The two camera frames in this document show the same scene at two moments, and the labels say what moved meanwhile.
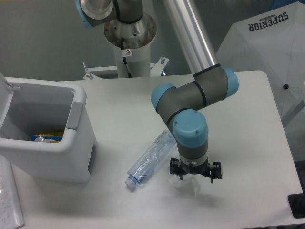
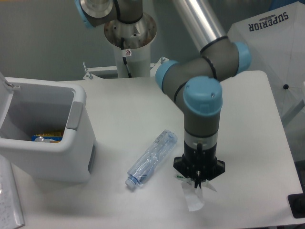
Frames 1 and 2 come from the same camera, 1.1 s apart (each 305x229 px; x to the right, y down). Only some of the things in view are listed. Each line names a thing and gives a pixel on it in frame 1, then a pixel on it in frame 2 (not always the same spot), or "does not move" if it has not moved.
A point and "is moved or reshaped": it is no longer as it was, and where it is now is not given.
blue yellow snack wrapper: x=47 y=137 does not move
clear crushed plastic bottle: x=150 y=159 does not move
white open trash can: x=31 y=107 does not move
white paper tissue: x=188 y=184 is moved or reshaped
